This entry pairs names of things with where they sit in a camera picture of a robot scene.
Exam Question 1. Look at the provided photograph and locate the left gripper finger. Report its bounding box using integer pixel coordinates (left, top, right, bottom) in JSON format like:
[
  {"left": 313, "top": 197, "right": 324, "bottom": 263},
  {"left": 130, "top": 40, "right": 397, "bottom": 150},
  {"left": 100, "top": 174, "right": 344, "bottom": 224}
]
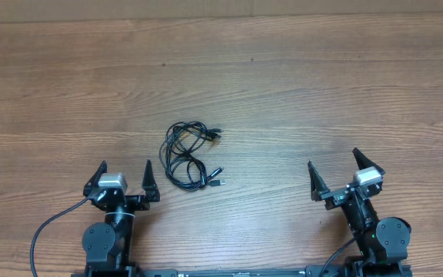
[
  {"left": 83, "top": 161, "right": 108, "bottom": 196},
  {"left": 142, "top": 159, "right": 160, "bottom": 202}
]

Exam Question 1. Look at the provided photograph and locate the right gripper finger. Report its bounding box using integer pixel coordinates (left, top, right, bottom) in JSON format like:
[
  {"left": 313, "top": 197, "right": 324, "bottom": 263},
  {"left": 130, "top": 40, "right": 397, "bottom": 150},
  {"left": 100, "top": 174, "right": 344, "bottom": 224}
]
[
  {"left": 352, "top": 148, "right": 385, "bottom": 175},
  {"left": 308, "top": 161, "right": 330, "bottom": 202}
]

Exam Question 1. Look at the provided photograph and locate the black USB cable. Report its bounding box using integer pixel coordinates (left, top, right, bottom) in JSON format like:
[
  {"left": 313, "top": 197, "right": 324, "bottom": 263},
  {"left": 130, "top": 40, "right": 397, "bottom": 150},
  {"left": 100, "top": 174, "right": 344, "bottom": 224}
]
[
  {"left": 158, "top": 121, "right": 222, "bottom": 190},
  {"left": 166, "top": 126, "right": 227, "bottom": 192}
]

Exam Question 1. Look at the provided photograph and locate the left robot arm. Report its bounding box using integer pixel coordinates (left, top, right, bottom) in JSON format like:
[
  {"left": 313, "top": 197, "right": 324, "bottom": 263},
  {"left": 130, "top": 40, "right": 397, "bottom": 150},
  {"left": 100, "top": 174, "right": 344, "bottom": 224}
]
[{"left": 82, "top": 161, "right": 160, "bottom": 277}]

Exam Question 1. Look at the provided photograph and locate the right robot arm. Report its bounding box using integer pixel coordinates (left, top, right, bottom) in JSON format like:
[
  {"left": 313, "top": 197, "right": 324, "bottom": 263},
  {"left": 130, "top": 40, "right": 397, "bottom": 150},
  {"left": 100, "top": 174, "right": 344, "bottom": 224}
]
[{"left": 305, "top": 148, "right": 412, "bottom": 277}]

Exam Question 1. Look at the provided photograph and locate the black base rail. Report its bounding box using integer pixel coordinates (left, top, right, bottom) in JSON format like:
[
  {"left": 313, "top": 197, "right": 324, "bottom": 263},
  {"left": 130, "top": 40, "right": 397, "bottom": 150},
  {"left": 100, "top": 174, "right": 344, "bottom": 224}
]
[{"left": 70, "top": 264, "right": 413, "bottom": 277}]

